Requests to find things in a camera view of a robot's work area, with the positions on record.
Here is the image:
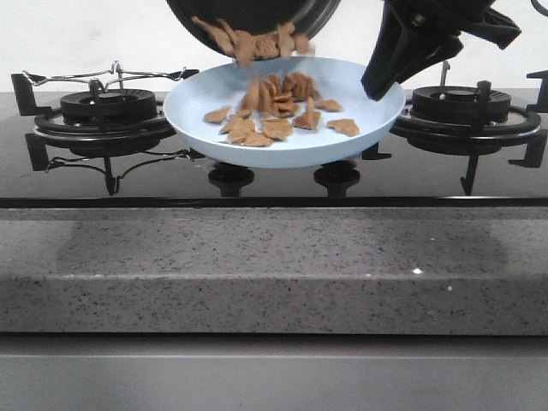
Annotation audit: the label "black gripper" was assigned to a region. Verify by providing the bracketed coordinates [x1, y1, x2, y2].
[361, 1, 521, 100]

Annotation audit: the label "black frying pan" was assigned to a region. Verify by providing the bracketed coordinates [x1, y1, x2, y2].
[167, 0, 339, 54]

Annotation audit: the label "light blue plate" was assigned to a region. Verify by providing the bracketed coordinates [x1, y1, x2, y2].
[164, 57, 406, 169]

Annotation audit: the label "brown meat pieces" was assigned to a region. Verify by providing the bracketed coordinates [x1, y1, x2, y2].
[191, 16, 344, 147]

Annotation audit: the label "right black gas burner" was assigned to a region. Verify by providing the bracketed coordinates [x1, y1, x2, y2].
[410, 86, 511, 125]

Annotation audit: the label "black gas burner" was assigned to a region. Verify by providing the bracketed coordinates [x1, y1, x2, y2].
[60, 89, 158, 123]
[410, 86, 511, 125]

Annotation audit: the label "black glass cooktop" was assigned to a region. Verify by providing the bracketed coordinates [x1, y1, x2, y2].
[1, 92, 547, 208]

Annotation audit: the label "left black gas burner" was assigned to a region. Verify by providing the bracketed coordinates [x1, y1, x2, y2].
[60, 89, 158, 123]

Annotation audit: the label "grey cabinet drawer front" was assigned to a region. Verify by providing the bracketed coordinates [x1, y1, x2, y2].
[1, 336, 547, 410]

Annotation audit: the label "wire trivet ring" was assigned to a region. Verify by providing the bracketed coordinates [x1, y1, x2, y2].
[21, 60, 200, 93]

